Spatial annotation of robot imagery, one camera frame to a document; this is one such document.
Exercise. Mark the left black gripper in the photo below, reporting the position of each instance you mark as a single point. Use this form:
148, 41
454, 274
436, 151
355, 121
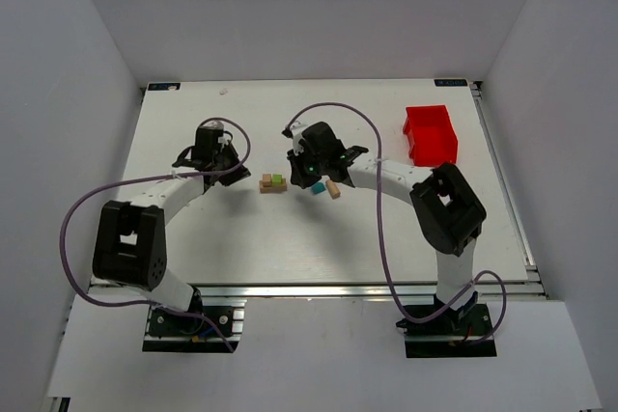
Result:
231, 167

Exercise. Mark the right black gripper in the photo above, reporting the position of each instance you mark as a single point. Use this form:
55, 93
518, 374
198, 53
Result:
299, 172

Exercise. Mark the teal wooden triangle block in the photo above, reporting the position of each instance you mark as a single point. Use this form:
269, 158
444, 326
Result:
317, 188

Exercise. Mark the natural wooden arch block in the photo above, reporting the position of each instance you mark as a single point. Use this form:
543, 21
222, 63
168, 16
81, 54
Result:
332, 189

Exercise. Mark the green wooden cube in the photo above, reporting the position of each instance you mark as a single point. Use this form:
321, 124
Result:
276, 179

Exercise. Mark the long natural wooden block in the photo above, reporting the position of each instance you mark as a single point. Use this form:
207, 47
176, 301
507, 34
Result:
273, 188

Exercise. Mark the red plastic bin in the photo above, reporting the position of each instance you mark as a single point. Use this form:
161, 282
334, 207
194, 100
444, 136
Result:
431, 137

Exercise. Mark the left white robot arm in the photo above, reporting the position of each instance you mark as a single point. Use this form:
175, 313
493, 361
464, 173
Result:
131, 245

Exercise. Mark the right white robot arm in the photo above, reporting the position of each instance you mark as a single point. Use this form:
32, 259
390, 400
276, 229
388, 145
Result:
448, 212

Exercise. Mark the blue label sticker left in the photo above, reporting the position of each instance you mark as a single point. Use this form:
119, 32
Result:
163, 86

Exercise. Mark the blue label sticker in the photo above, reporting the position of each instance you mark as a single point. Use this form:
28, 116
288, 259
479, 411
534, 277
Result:
450, 82
163, 86

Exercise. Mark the blue label sticker right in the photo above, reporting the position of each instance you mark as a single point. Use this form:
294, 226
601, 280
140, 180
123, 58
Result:
450, 82

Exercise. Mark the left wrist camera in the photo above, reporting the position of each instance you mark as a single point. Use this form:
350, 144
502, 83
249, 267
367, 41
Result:
213, 128

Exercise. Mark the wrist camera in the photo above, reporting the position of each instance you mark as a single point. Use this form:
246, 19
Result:
213, 128
294, 132

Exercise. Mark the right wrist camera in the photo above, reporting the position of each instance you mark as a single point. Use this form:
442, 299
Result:
294, 132

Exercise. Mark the aluminium table frame rail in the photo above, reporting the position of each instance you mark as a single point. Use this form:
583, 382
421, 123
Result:
520, 289

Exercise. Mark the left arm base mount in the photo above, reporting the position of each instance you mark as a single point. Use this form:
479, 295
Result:
165, 333

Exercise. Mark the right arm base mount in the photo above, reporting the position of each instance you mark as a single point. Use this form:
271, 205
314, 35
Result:
442, 338

